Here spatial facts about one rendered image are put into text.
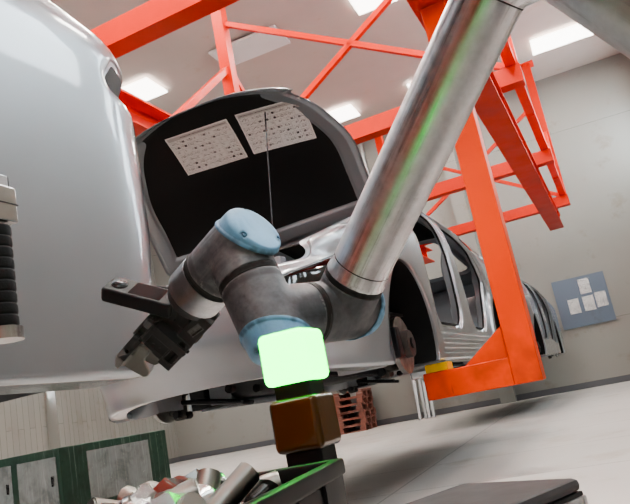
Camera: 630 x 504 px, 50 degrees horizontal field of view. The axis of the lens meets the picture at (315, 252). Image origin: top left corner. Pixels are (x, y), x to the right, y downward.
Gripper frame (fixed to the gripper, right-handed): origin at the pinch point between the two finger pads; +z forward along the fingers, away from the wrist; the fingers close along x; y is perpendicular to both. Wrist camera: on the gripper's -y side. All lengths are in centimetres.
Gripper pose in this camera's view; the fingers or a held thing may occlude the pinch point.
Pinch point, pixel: (118, 359)
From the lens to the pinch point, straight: 117.4
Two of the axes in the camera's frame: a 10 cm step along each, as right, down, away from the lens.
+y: 7.4, 6.7, 0.9
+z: -6.2, 6.2, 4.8
